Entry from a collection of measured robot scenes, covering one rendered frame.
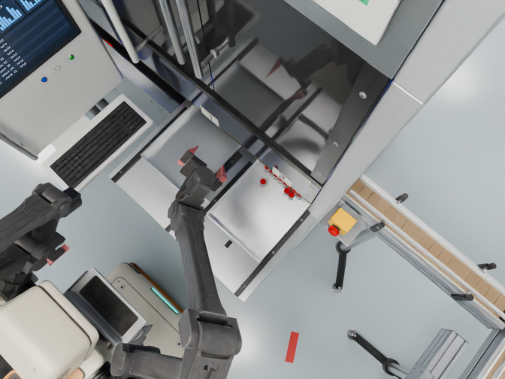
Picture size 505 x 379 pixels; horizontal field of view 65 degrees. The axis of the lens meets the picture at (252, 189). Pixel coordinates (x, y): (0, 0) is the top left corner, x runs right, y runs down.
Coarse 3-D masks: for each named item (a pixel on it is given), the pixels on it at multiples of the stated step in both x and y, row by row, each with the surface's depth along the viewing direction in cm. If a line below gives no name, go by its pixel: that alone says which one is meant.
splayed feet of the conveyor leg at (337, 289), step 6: (336, 246) 219; (342, 252) 217; (348, 252) 217; (342, 258) 216; (342, 264) 216; (342, 270) 216; (342, 276) 217; (336, 282) 219; (342, 282) 218; (336, 288) 221; (342, 288) 219
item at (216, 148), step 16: (192, 112) 157; (176, 128) 155; (192, 128) 155; (208, 128) 155; (160, 144) 153; (176, 144) 153; (192, 144) 153; (208, 144) 153; (224, 144) 153; (160, 160) 151; (176, 160) 151; (208, 160) 151; (224, 160) 151; (176, 176) 150
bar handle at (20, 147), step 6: (0, 132) 129; (0, 138) 130; (6, 138) 132; (12, 144) 136; (18, 144) 138; (18, 150) 141; (24, 150) 142; (30, 150) 147; (30, 156) 147; (36, 156) 150
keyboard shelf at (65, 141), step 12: (120, 96) 167; (108, 108) 165; (132, 108) 165; (84, 120) 165; (96, 120) 164; (72, 132) 163; (84, 132) 163; (144, 132) 165; (60, 144) 162; (72, 144) 161; (48, 168) 159; (96, 168) 159; (60, 180) 157; (84, 180) 157
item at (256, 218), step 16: (256, 160) 148; (256, 176) 150; (240, 192) 148; (256, 192) 148; (272, 192) 148; (224, 208) 146; (240, 208) 146; (256, 208) 146; (272, 208) 146; (288, 208) 146; (304, 208) 146; (224, 224) 145; (240, 224) 145; (256, 224) 145; (272, 224) 145; (288, 224) 145; (240, 240) 143; (256, 240) 143; (272, 240) 143; (256, 256) 142
